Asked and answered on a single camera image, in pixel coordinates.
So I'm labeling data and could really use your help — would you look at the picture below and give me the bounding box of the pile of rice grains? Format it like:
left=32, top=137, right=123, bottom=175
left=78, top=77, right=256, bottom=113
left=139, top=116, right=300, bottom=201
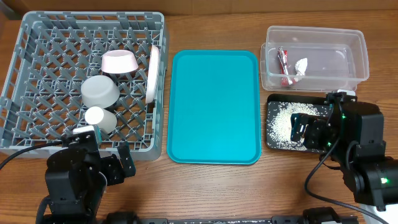
left=266, top=101, right=330, bottom=152

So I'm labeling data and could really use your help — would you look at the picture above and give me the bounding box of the white cup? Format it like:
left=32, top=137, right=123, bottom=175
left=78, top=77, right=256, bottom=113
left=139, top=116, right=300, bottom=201
left=84, top=106, right=117, bottom=133

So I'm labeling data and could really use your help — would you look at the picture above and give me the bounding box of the red foil snack wrapper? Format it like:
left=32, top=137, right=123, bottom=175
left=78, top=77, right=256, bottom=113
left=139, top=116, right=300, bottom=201
left=277, top=47, right=293, bottom=86

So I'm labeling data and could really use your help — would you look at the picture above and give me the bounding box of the white napkin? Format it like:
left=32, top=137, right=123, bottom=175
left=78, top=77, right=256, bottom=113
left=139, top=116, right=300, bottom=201
left=295, top=58, right=308, bottom=76

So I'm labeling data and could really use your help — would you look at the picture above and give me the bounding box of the grey bowl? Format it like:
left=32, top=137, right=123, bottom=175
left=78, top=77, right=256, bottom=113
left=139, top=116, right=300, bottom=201
left=81, top=75, right=120, bottom=108

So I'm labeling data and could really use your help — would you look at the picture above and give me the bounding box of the large white round plate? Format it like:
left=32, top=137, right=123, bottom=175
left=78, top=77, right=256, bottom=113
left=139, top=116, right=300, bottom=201
left=146, top=45, right=160, bottom=104

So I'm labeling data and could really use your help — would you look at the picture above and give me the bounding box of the pink bowl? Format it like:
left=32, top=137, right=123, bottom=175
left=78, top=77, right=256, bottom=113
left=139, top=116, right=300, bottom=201
left=101, top=50, right=139, bottom=74

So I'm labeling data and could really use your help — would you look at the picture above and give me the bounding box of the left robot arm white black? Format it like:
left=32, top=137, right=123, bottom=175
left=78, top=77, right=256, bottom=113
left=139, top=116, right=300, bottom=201
left=35, top=131, right=136, bottom=223

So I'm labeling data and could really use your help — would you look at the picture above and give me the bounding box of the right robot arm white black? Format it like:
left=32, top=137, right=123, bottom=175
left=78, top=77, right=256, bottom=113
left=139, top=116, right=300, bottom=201
left=290, top=91, right=397, bottom=223

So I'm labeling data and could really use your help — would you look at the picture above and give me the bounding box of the black waste tray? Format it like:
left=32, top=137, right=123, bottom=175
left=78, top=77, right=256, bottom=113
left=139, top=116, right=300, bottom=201
left=266, top=93, right=332, bottom=154

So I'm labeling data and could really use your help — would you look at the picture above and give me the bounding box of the clear plastic storage bin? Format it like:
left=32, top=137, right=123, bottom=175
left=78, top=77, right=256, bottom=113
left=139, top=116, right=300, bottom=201
left=260, top=26, right=369, bottom=92

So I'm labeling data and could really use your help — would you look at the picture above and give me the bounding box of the teal plastic tray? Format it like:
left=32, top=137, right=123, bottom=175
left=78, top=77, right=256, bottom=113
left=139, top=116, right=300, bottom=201
left=167, top=50, right=262, bottom=165

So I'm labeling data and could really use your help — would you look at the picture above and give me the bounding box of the grey plastic dish rack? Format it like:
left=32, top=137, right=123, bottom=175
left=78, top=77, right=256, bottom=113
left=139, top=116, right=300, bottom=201
left=1, top=11, right=170, bottom=161

